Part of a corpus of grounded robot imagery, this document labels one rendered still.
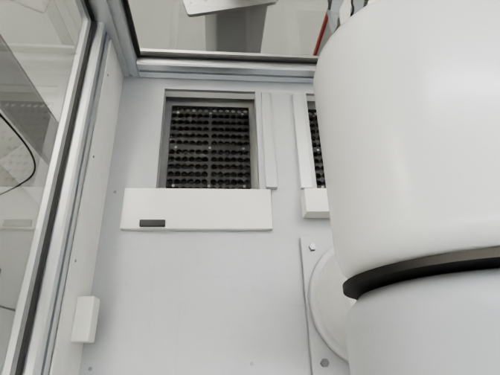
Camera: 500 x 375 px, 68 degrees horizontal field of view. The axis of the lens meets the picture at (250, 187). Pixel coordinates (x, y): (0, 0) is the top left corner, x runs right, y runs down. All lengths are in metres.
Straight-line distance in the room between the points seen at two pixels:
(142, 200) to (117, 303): 0.18
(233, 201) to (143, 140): 0.23
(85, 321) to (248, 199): 0.33
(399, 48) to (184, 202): 0.58
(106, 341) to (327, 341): 0.35
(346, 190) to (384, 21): 0.07
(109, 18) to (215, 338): 0.60
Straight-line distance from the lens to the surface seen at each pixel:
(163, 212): 0.70
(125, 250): 0.70
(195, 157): 0.81
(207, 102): 0.97
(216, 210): 0.69
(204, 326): 0.66
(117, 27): 0.81
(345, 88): 0.18
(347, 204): 0.16
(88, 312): 0.63
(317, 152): 0.85
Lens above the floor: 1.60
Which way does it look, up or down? 64 degrees down
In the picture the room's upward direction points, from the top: 11 degrees clockwise
